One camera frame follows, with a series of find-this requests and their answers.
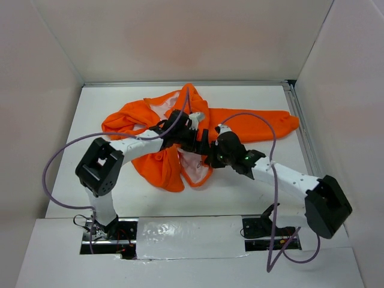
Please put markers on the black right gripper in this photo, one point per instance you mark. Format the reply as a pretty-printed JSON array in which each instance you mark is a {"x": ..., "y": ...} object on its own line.
[{"x": 212, "y": 159}]

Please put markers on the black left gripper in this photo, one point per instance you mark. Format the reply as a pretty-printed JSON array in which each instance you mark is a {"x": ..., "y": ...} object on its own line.
[{"x": 200, "y": 147}]

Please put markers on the orange zip-up jacket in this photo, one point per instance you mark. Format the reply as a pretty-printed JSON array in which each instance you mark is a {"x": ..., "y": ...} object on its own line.
[{"x": 170, "y": 168}]

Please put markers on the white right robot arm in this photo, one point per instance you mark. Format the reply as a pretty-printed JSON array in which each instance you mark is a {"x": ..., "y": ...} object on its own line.
[{"x": 326, "y": 205}]

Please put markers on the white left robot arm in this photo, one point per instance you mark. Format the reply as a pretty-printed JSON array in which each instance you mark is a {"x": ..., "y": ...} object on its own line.
[{"x": 99, "y": 169}]

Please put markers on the white front cover plate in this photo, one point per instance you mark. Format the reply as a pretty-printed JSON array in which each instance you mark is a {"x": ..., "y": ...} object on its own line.
[{"x": 176, "y": 238}]

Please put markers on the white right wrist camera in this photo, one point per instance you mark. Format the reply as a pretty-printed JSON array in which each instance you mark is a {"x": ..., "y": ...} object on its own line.
[{"x": 221, "y": 129}]

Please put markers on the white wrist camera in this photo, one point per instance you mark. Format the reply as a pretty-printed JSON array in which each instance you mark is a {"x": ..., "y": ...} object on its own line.
[
  {"x": 221, "y": 129},
  {"x": 197, "y": 117}
]

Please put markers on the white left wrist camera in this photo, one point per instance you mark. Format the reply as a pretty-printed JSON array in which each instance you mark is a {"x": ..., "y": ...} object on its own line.
[{"x": 197, "y": 117}]

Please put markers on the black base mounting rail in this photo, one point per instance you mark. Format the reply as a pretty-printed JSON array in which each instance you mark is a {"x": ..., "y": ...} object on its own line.
[{"x": 256, "y": 232}]

